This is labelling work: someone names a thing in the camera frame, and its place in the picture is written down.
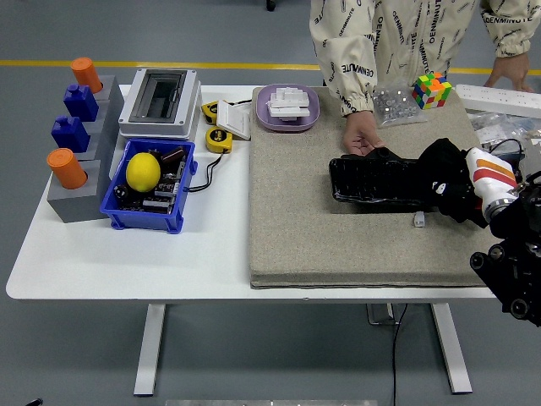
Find person's right hand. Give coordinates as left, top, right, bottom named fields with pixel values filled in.
left=341, top=113, right=385, bottom=158

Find person's left hand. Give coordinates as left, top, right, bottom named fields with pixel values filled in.
left=484, top=56, right=535, bottom=93

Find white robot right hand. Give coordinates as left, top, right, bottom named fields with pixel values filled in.
left=430, top=147, right=518, bottom=222

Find black glossy panel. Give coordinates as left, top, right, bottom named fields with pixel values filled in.
left=328, top=146, right=436, bottom=215

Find white power strip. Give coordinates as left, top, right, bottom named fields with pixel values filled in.
left=456, top=83, right=541, bottom=119

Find clear bag of metal nuts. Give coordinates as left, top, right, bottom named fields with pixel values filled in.
left=371, top=79, right=429, bottom=129

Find clear bags of small parts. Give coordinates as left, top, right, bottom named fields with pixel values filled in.
left=467, top=110, right=541, bottom=150

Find stack of white switches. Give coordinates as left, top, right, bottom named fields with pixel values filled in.
left=265, top=85, right=312, bottom=122

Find colourful puzzle cube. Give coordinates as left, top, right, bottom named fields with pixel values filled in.
left=412, top=71, right=454, bottom=111

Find purple tray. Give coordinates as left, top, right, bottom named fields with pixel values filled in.
left=255, top=83, right=321, bottom=134

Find person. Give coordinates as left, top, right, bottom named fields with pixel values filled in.
left=309, top=0, right=541, bottom=118

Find grey-brown mat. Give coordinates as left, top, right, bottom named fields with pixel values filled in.
left=248, top=85, right=498, bottom=291

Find white table leg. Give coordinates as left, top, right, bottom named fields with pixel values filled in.
left=134, top=303, right=167, bottom=398
left=430, top=303, right=473, bottom=395

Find yellow tape measure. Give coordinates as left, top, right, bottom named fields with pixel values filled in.
left=205, top=125, right=234, bottom=153
left=201, top=100, right=222, bottom=124

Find brown cylindrical capacitor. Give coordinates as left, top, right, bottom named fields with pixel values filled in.
left=161, top=145, right=189, bottom=165

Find dark circuit board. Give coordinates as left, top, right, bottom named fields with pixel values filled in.
left=114, top=158, right=189, bottom=212

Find blue plastic bin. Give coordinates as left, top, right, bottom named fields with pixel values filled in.
left=99, top=137, right=199, bottom=234

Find yellow lemon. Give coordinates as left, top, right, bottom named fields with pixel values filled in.
left=126, top=151, right=162, bottom=194

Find orange cylinder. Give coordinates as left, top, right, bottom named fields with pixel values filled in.
left=46, top=147, right=89, bottom=190
left=70, top=57, right=105, bottom=94

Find grey stepped block holder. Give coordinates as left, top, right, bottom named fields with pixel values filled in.
left=46, top=74, right=127, bottom=224

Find blue notched block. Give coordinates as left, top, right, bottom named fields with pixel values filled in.
left=51, top=115, right=92, bottom=153
left=63, top=83, right=101, bottom=123

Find black looped cable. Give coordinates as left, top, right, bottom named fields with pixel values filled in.
left=485, top=138, right=527, bottom=160

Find white wall switch plate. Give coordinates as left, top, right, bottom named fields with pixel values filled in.
left=216, top=101, right=254, bottom=141

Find thin black cable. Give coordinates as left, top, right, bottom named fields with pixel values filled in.
left=184, top=151, right=226, bottom=194

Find grey electrical enclosure box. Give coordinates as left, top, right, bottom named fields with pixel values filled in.
left=117, top=68, right=203, bottom=141

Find metal bracket under table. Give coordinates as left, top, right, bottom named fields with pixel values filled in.
left=366, top=303, right=402, bottom=326

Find black floor cable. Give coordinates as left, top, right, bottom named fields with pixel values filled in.
left=391, top=303, right=410, bottom=406

